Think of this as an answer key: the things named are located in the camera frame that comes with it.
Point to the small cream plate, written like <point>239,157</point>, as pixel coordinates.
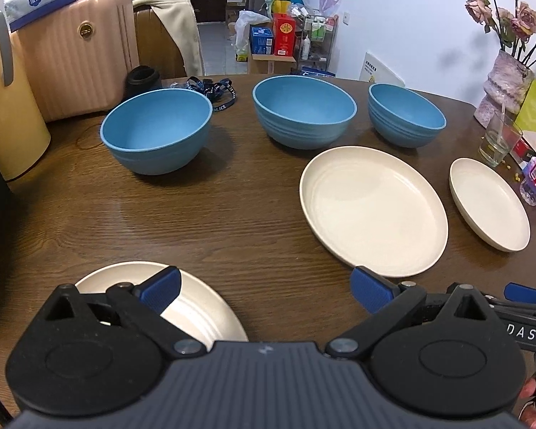
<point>489,205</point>

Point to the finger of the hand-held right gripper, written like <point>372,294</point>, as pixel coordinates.
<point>527,294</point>

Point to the white straw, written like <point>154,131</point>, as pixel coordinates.
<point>503,116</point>

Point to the blue box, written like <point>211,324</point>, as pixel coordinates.
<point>261,41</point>

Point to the white plastic bag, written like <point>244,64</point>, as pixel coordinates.
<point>248,24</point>

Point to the medium blue bowl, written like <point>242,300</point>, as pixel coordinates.
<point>303,102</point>

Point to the pink ribbed suitcase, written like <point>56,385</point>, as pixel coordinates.
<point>76,62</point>

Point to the scattered yellow kernels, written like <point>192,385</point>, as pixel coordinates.
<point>514,174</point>

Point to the large blue bowl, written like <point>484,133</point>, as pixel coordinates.
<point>156,120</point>

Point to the small blue bowl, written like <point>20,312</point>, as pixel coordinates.
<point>406,111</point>

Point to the flat red carton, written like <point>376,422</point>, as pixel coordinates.
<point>525,149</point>

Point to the dried pink roses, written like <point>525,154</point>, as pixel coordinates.
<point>518,18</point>

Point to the wooden chair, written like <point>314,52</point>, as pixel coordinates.
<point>161,49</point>

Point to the white flat panel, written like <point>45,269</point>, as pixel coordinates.
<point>379,71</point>

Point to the red box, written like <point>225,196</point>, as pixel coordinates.
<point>284,33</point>

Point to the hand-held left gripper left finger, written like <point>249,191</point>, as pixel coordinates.
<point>163,290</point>

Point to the clear drinking glass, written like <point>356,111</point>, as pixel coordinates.
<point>498,145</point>

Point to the person's right hand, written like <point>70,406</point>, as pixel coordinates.
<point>529,415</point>

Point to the white wall socket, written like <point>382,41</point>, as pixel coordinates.
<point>346,18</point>

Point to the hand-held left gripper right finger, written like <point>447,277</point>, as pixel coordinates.
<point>370,292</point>

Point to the mottled pink vase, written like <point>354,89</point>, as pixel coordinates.
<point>504,85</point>

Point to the beige cloth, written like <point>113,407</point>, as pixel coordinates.
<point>183,31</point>

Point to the cardboard box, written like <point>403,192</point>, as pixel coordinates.
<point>270,65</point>

